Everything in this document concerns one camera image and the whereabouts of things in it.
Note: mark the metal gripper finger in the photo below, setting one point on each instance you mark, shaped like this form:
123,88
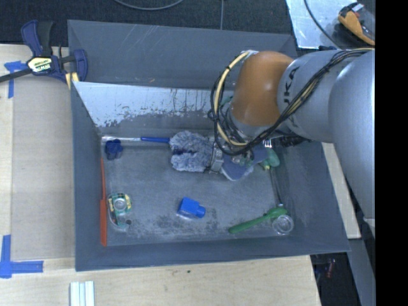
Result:
216,167
217,153

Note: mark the blue-purple cloth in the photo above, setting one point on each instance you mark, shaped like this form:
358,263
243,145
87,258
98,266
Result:
236,172

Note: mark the green toy figure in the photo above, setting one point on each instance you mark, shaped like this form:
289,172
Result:
273,159

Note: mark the blue plastic block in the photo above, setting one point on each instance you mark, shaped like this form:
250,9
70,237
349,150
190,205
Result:
189,207

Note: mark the grey metal bin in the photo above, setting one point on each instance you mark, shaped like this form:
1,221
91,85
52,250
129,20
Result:
165,186

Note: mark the green plastic tool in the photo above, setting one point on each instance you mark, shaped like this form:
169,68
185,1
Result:
252,223

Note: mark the clear glass cup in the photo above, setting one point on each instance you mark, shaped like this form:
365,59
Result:
283,224

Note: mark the dark blue flower-shaped block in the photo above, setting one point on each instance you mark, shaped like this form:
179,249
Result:
113,149

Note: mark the orange-red flat stick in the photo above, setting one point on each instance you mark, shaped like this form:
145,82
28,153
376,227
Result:
103,209

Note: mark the pale wood board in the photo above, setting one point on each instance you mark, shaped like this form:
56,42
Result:
41,171

